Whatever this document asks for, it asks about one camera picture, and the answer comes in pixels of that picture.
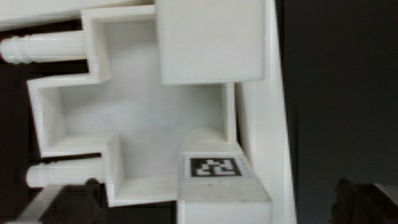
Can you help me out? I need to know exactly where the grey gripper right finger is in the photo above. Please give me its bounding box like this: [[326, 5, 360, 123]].
[[330, 178, 398, 224]]

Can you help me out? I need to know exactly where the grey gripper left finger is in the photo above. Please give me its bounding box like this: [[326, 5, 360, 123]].
[[10, 179, 108, 224]]

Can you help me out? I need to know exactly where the white chair leg front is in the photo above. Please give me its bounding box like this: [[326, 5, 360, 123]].
[[177, 128, 271, 224]]

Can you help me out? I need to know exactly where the white chair leg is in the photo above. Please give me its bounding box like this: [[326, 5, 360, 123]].
[[177, 128, 271, 224], [154, 0, 264, 85]]

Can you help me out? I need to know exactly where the white chair back frame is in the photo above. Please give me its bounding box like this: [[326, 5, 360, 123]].
[[0, 0, 154, 31]]

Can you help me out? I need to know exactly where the white front fence bar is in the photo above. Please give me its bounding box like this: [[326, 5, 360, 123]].
[[236, 0, 296, 224]]

